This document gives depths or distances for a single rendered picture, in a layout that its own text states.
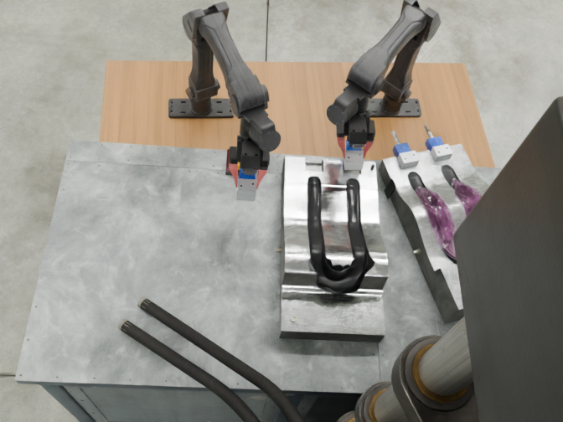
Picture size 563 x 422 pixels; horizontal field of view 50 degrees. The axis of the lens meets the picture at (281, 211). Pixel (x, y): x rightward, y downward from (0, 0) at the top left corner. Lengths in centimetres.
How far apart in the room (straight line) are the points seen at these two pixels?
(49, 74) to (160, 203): 156
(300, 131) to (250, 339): 68
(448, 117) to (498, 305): 158
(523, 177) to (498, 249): 6
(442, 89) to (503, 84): 131
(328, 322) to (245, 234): 35
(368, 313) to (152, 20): 221
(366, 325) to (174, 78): 99
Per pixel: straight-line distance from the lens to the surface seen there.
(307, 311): 153
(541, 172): 43
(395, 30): 158
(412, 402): 80
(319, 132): 188
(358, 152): 167
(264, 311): 158
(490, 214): 50
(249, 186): 156
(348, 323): 154
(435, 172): 182
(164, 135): 185
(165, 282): 162
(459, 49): 347
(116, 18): 336
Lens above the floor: 229
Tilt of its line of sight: 60 degrees down
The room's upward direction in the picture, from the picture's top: 11 degrees clockwise
